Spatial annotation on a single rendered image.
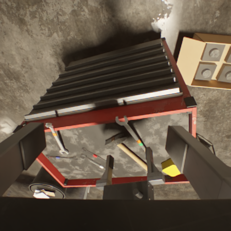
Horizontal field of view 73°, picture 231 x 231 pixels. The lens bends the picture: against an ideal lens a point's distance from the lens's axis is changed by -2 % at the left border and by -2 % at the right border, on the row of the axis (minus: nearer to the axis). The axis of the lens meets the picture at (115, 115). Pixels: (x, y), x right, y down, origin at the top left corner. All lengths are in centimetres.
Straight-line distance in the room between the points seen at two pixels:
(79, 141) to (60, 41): 101
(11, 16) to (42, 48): 32
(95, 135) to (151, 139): 24
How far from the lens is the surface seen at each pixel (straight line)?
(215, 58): 138
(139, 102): 59
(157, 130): 64
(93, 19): 140
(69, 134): 72
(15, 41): 174
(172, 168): 78
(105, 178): 51
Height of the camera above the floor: 135
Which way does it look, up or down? 49 degrees down
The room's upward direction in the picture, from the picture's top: 170 degrees counter-clockwise
